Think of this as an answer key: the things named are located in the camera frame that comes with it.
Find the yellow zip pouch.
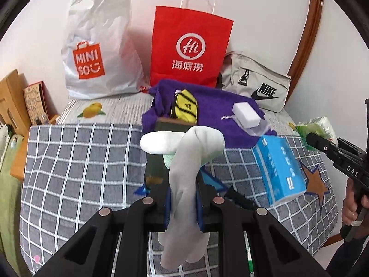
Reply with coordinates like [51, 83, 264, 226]
[170, 89, 199, 126]

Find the light green tissue pack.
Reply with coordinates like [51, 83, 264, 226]
[295, 116, 338, 151]

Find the white plastic shopping bag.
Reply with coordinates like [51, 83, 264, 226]
[61, 0, 146, 100]

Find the blue tissue pack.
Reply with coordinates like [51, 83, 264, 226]
[252, 135, 307, 207]

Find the dark green tin box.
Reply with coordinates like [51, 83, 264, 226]
[144, 118, 191, 192]

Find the brown wooden door frame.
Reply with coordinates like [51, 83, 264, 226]
[287, 0, 325, 116]

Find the white sock with green trim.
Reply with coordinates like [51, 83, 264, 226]
[140, 126, 225, 269]

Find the person's right hand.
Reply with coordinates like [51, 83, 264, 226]
[342, 177, 369, 228]

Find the patterned book box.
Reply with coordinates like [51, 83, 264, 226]
[23, 81, 55, 126]

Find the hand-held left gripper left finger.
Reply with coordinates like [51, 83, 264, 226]
[35, 186, 173, 277]

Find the green blanket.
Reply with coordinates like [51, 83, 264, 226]
[0, 134, 32, 269]

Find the light wooden bedside table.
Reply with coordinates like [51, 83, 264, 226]
[10, 133, 32, 181]

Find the fruit printed bedsheet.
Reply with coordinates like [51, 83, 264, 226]
[55, 96, 300, 139]

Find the person's right forearm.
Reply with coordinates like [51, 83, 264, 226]
[326, 225, 369, 277]

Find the red paper bag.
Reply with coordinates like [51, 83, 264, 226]
[150, 0, 234, 88]

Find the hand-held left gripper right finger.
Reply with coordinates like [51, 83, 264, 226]
[196, 179, 329, 277]

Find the light wooden headboard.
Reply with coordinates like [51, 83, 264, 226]
[0, 69, 32, 135]

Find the clear drawstring pouch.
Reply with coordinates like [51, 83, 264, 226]
[221, 112, 272, 137]

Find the purple cloth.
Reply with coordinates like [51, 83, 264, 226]
[141, 79, 277, 149]

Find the grey checked blanket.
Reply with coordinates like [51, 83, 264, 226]
[19, 123, 339, 277]

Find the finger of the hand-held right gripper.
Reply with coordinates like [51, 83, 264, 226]
[306, 133, 346, 162]

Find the grey waist bag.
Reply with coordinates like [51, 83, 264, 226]
[220, 51, 292, 113]

